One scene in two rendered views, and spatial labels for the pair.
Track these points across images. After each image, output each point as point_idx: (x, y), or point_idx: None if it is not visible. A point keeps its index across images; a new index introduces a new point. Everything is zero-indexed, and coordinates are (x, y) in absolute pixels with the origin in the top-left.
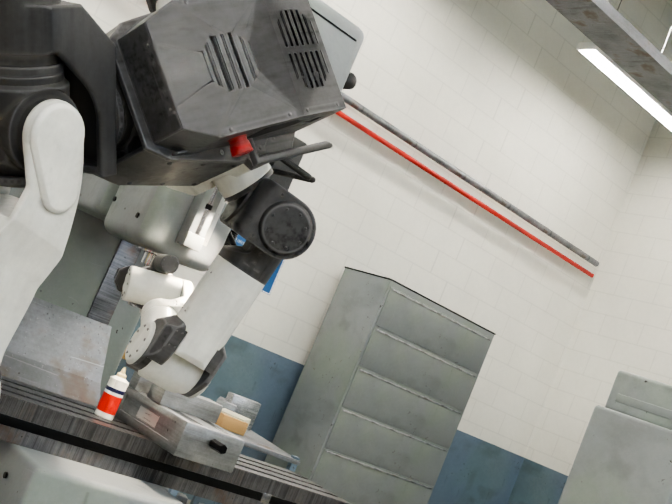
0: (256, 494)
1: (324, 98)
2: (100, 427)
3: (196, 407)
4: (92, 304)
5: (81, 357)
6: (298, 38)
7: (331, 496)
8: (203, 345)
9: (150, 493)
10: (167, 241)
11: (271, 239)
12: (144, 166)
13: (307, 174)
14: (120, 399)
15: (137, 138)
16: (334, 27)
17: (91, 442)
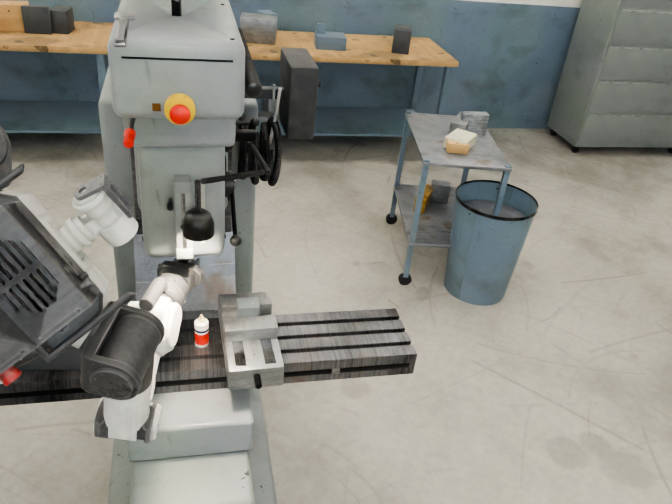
0: (326, 371)
1: (59, 313)
2: (182, 372)
3: (255, 334)
4: None
5: (215, 262)
6: (10, 270)
7: (398, 350)
8: (121, 434)
9: (222, 413)
10: (171, 252)
11: (105, 392)
12: None
13: (257, 173)
14: (205, 335)
15: None
16: (202, 62)
17: (181, 381)
